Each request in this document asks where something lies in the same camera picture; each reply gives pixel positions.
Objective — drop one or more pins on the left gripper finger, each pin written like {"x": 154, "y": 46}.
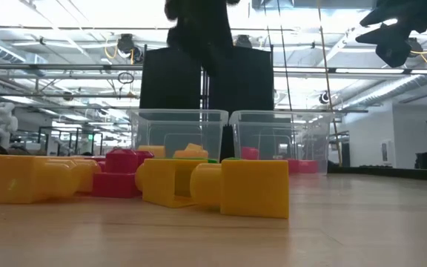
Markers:
{"x": 222, "y": 59}
{"x": 206, "y": 61}

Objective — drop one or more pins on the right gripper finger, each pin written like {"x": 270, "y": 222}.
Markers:
{"x": 380, "y": 33}
{"x": 387, "y": 18}

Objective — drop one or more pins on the green toy block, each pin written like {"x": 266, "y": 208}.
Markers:
{"x": 213, "y": 161}

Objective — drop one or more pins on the large yellow toy block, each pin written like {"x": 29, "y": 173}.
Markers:
{"x": 13, "y": 178}

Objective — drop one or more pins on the black ceiling lamp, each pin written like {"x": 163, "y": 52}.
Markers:
{"x": 125, "y": 43}
{"x": 245, "y": 41}
{"x": 417, "y": 46}

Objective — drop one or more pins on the black screen panel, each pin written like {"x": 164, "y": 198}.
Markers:
{"x": 154, "y": 81}
{"x": 250, "y": 85}

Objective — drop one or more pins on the clear plastic bin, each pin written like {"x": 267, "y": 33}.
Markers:
{"x": 273, "y": 130}
{"x": 184, "y": 126}

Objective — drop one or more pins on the black round fixture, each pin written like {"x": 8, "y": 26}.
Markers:
{"x": 324, "y": 98}

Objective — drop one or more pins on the black chair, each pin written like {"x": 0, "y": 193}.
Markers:
{"x": 426, "y": 161}

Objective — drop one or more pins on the white robot figure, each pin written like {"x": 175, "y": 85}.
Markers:
{"x": 3, "y": 124}

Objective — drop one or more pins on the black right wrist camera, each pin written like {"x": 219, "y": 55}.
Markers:
{"x": 394, "y": 52}

